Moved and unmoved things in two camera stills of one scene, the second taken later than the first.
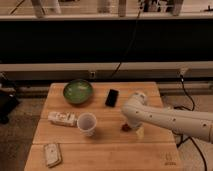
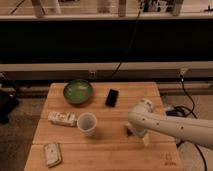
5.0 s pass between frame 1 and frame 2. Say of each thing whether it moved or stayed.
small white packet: stayed
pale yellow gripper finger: moved
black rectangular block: stayed
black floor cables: stayed
